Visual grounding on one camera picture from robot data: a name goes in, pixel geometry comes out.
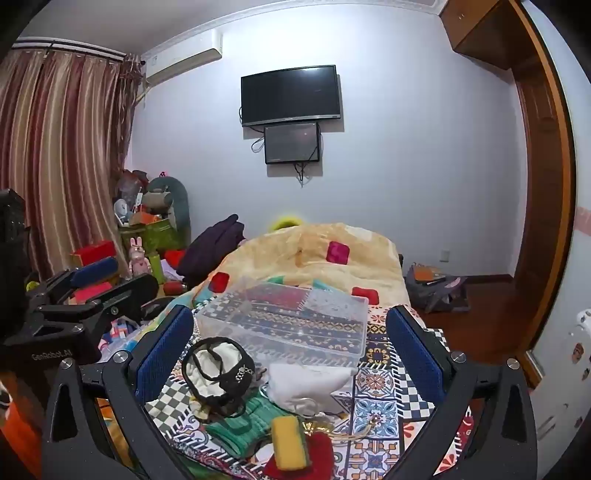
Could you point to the wooden door frame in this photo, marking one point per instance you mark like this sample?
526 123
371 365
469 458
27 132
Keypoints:
545 207

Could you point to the red box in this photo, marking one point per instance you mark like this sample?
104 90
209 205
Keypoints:
92 253

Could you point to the pink box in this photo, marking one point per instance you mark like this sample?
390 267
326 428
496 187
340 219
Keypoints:
92 293

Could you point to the pink rabbit figure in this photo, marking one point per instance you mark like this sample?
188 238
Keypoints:
138 261

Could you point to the grey-green plush toy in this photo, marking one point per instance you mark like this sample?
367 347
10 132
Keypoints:
161 196

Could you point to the wall-mounted black television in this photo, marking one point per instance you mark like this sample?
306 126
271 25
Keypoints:
291 94

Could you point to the green knitted cloth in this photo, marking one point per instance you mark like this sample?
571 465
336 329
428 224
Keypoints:
240 427

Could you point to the yellow-green round object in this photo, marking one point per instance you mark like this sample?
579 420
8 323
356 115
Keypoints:
285 221

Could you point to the white cloth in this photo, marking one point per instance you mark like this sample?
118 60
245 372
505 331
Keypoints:
304 383

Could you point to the yellow quilt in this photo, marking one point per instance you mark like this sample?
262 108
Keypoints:
286 254

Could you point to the yellow sponge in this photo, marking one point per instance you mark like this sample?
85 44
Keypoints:
288 443

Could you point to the small black monitor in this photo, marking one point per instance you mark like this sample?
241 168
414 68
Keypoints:
292 143

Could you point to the wooden overhead cabinet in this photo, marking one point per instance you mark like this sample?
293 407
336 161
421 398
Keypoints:
480 32

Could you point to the black and cream pouch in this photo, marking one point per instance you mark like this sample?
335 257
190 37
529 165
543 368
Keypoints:
231 374

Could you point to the dark purple jacket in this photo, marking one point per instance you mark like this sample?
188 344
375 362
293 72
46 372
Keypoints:
210 249

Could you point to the green shopping bag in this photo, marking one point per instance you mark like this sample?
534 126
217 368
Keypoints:
154 235

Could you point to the clear plastic storage box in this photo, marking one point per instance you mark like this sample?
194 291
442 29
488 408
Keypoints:
286 318

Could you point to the red cloth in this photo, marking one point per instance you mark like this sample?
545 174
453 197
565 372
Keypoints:
321 454

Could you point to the grey bag with orange book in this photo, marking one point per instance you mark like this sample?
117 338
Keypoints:
434 290

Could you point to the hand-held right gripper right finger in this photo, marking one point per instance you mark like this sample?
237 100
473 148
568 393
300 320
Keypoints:
415 357

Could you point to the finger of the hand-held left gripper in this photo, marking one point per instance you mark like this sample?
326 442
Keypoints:
131 290
94 272

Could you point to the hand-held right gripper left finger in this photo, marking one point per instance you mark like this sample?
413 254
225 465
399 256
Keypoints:
164 353

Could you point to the white door with stickers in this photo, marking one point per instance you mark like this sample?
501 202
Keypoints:
563 397

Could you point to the striped red curtain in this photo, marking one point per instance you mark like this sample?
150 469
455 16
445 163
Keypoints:
64 152

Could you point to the white air conditioner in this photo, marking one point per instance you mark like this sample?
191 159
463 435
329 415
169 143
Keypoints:
184 57

